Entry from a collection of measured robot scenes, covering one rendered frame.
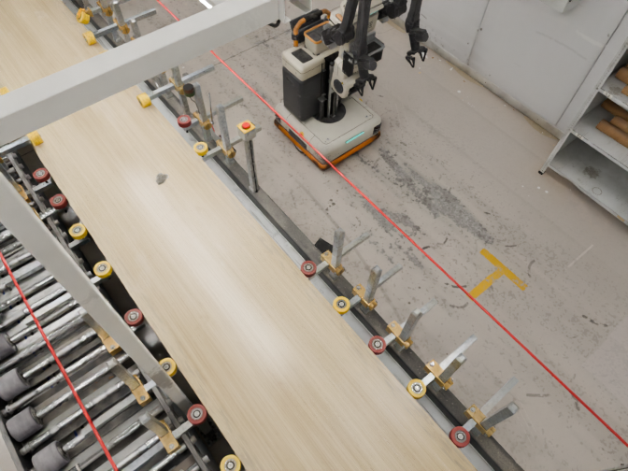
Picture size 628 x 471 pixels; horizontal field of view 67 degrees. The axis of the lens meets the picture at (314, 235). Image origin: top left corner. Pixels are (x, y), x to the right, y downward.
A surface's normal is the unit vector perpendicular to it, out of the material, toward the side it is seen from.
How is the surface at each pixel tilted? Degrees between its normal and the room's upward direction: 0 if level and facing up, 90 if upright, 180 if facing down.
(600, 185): 0
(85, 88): 90
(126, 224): 0
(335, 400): 0
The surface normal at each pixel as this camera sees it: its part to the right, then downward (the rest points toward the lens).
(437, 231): 0.03, -0.53
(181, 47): 0.63, 0.67
